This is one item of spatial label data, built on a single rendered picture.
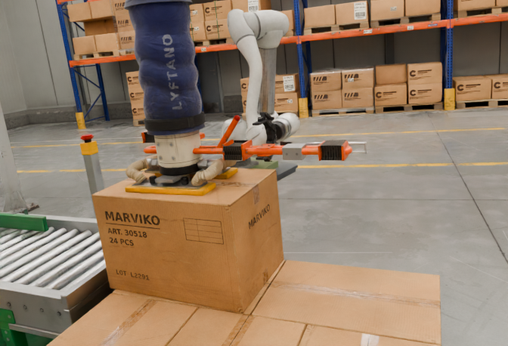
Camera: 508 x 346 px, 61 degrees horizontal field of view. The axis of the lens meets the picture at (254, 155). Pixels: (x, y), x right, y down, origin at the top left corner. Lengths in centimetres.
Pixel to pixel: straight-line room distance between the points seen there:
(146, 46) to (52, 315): 108
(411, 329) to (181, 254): 79
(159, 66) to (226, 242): 65
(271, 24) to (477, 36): 811
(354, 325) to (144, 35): 117
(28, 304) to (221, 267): 83
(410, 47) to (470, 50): 116
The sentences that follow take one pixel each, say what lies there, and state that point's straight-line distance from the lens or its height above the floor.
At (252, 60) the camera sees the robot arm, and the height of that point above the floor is 137.
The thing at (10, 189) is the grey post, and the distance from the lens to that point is 515.
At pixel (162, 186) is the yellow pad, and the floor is 97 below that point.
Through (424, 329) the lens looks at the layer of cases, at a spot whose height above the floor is 54.
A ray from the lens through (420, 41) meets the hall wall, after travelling 994.
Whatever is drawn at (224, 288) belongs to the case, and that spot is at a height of 63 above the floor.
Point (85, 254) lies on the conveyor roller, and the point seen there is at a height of 54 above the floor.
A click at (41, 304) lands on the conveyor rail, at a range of 193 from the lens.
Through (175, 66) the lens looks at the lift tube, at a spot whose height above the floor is 139.
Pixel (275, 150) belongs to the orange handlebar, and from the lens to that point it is 146.
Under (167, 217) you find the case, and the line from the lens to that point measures 155.
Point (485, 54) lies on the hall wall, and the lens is 1011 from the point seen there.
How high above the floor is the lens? 141
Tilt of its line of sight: 14 degrees down
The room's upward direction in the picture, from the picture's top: 6 degrees counter-clockwise
